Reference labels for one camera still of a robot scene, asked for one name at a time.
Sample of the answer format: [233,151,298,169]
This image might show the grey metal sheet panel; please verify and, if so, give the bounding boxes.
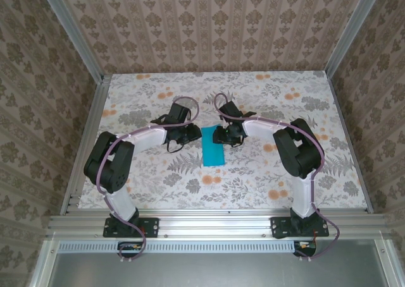
[30,239,396,287]

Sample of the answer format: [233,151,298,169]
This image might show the floral table cover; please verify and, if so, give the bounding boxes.
[77,73,370,211]

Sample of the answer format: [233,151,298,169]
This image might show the black electronics board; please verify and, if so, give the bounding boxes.
[116,241,147,257]
[293,240,318,257]

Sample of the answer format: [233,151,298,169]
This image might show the aluminium cross rail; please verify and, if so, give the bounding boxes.
[46,213,392,239]

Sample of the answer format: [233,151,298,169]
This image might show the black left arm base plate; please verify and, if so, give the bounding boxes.
[103,216,160,238]

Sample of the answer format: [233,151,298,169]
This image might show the aluminium side rail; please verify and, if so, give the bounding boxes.
[59,74,112,216]
[327,76,375,214]

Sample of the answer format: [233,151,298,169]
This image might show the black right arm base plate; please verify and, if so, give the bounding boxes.
[270,216,330,240]

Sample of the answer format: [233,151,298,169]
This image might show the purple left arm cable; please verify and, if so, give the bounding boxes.
[94,96,201,264]

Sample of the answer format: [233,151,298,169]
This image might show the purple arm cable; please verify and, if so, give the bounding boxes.
[213,92,342,263]
[94,96,201,264]

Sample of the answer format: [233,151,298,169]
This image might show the grey slotted cable duct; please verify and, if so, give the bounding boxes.
[58,240,297,253]

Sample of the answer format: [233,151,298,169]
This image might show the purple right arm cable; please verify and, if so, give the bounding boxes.
[213,92,342,263]

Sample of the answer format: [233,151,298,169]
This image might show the aluminium frame post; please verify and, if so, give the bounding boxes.
[39,0,107,83]
[325,0,389,80]

